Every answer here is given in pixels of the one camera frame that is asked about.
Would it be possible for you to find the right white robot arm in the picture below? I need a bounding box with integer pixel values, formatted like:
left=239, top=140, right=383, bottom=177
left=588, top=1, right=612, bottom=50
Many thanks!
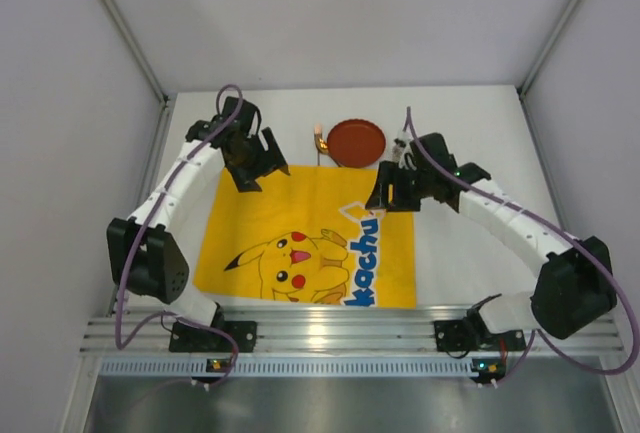
left=366, top=133, right=618, bottom=348

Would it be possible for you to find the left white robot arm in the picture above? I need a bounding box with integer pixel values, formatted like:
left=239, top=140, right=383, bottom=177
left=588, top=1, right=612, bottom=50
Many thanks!
left=106, top=86, right=288, bottom=355

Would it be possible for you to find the perforated cable tray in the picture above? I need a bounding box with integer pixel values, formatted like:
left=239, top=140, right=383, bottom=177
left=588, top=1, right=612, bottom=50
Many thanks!
left=99, top=356, right=504, bottom=379

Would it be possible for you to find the left aluminium corner post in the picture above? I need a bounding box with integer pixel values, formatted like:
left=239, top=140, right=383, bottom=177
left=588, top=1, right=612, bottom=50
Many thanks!
left=99, top=0, right=168, bottom=104

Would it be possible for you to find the right aluminium corner post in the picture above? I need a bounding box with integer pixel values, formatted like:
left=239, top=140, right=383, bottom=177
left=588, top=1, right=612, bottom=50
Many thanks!
left=516, top=0, right=586, bottom=101

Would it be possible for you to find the small metal cup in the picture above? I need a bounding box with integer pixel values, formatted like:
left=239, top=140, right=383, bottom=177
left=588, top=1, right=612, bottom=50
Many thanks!
left=391, top=138, right=407, bottom=163

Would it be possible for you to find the red scalloped plastic plate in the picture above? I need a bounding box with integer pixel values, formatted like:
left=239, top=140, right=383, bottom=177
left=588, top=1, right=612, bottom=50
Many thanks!
left=326, top=119, right=386, bottom=168

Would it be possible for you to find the gold fork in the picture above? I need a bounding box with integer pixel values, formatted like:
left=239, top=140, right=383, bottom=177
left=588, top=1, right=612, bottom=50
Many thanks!
left=313, top=124, right=326, bottom=165

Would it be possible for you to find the gold spoon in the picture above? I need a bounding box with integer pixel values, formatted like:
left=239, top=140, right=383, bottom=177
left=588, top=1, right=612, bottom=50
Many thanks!
left=319, top=139, right=344, bottom=167

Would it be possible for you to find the aluminium mounting rail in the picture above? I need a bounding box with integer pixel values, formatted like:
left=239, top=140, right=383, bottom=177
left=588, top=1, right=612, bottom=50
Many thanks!
left=80, top=304, right=623, bottom=357

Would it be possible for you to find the yellow Pikachu placemat cloth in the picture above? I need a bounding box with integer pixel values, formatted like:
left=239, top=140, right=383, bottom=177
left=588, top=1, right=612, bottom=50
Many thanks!
left=194, top=166, right=417, bottom=309

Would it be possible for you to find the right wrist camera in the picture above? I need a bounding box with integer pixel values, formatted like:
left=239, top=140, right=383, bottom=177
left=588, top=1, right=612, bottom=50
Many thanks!
left=391, top=126, right=417, bottom=171

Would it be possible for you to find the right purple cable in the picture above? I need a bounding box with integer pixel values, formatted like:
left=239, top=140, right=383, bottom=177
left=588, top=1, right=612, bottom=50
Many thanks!
left=403, top=106, right=632, bottom=388

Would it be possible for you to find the aluminium corner post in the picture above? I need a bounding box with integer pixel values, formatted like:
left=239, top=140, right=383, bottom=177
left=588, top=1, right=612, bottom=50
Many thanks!
left=516, top=0, right=586, bottom=101
left=99, top=0, right=168, bottom=104

